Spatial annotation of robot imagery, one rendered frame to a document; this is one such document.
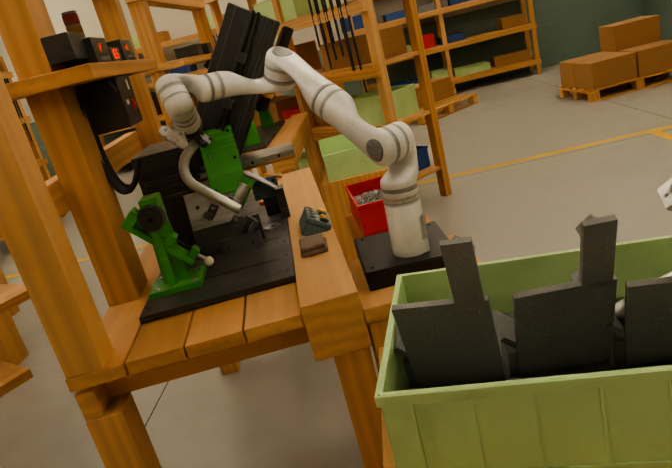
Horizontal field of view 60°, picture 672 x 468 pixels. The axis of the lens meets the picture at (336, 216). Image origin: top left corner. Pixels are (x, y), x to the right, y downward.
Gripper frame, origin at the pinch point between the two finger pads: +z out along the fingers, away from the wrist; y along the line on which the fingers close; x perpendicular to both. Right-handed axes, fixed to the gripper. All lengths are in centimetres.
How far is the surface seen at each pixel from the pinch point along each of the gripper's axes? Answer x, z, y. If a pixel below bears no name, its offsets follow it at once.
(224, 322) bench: 39, -24, -42
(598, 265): 1, -87, -90
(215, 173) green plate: 3.2, 12.1, -7.2
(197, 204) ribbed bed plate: 14.2, 16.3, -7.4
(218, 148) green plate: -3.8, 10.1, -3.7
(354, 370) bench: 31, -23, -75
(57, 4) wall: -226, 769, 638
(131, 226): 32.1, -9.8, -4.1
